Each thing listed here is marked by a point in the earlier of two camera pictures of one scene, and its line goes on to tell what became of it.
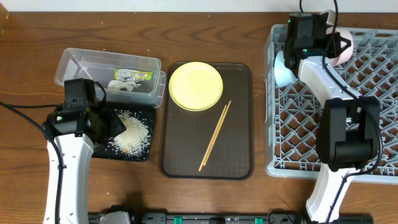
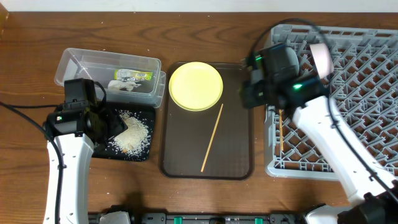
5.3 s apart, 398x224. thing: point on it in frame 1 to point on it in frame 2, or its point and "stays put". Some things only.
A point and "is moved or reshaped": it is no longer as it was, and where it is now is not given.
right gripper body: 319,43 to 257,94
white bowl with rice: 346,33 is moved or reshaped
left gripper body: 113,126 stays put
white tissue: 115,86 stays put
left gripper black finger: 112,125 stays put
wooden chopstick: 204,160 to 281,125
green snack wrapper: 129,75 stays put
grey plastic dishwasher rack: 291,113 stays put
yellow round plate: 196,86 stays put
